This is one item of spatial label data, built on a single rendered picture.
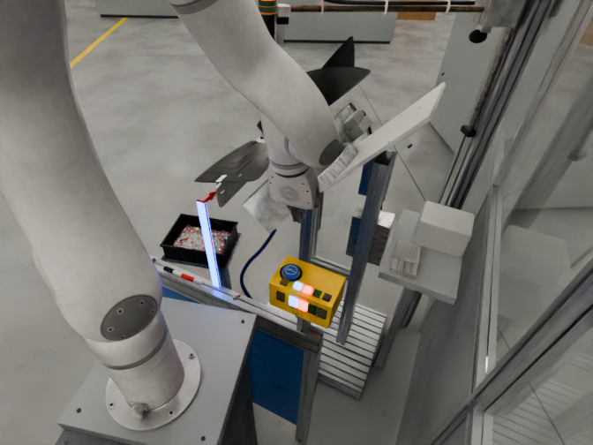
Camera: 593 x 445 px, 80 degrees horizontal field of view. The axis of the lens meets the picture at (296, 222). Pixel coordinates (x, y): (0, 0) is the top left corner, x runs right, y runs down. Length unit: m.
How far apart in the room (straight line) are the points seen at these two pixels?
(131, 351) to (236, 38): 0.48
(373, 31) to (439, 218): 5.85
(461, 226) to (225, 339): 0.82
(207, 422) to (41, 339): 1.64
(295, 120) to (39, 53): 0.29
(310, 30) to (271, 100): 6.20
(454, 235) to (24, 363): 2.06
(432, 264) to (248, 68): 0.94
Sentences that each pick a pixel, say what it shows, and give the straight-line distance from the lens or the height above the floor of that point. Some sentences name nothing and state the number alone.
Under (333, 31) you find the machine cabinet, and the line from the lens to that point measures 6.76.
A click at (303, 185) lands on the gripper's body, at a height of 1.32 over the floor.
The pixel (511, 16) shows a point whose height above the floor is 1.53.
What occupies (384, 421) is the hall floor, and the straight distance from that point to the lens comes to 1.88.
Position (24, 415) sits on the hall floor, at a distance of 2.16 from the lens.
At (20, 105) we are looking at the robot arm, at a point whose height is 1.59.
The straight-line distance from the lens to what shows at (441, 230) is 1.24.
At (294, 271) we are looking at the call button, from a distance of 0.84.
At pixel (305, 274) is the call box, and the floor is 1.07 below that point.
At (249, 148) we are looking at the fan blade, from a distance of 1.07.
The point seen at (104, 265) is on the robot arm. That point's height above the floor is 1.41.
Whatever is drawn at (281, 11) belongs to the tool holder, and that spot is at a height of 1.54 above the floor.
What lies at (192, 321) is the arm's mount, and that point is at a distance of 0.92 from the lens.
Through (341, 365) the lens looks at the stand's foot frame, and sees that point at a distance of 1.85.
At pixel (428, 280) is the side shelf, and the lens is 1.20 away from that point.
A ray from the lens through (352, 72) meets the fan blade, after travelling 0.97.
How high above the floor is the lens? 1.72
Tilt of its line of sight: 42 degrees down
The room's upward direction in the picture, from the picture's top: 3 degrees clockwise
